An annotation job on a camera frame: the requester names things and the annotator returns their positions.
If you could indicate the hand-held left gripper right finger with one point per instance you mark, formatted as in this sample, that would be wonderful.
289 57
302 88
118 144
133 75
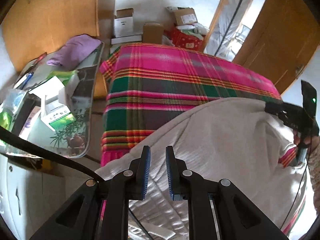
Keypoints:
170 177

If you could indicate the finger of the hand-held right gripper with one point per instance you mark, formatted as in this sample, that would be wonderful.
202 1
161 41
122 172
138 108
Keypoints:
295 124
275 108

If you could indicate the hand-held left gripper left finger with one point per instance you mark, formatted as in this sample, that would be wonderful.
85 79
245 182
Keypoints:
146 175

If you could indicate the person's right hand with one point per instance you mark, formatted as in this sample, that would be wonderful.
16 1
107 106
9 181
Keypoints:
296 138

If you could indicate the metal door lock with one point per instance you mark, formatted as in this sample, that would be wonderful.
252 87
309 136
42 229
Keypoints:
299 70

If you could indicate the wooden door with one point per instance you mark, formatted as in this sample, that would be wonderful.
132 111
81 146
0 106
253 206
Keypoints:
282 35

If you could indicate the pink green plaid bedsheet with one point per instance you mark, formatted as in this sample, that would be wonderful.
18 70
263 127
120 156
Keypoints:
162 80

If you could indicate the transparent plastic door curtain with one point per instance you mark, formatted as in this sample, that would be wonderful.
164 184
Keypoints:
237 17

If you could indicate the black curtain strip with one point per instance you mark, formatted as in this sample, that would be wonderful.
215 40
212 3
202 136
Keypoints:
235 12

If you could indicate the green white carton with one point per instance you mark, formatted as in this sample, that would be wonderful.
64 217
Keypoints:
58 116

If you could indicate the white cabinet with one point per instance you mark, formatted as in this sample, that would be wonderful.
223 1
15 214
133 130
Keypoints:
37 205

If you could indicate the glass-top table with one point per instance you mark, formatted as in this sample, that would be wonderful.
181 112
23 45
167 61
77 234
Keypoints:
85 80

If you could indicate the crumpled white plastic bag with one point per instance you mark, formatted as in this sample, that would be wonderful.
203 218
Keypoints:
195 28

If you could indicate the green packet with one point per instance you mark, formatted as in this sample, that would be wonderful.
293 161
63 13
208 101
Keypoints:
65 76

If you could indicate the labelled cardboard box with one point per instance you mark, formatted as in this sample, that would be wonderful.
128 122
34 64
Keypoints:
185 15

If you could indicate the small white carton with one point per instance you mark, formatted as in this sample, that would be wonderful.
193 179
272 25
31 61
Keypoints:
47 87

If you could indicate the flat white box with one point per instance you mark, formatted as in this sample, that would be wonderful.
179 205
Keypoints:
126 40

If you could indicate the plain brown cardboard box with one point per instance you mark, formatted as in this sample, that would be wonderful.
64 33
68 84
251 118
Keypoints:
152 33

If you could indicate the purple cloth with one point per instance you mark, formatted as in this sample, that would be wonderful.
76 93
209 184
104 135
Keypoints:
75 48

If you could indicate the green clear plastic bag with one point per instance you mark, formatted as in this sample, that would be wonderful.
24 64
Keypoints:
10 115

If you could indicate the white open box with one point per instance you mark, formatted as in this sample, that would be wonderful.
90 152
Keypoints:
123 23

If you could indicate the blue pen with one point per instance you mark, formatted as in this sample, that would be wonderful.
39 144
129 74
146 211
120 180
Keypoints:
26 78

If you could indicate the wooden wardrobe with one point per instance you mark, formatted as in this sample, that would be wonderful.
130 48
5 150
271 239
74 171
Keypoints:
50 17

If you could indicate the wooden door frame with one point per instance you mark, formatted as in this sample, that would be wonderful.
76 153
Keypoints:
216 15

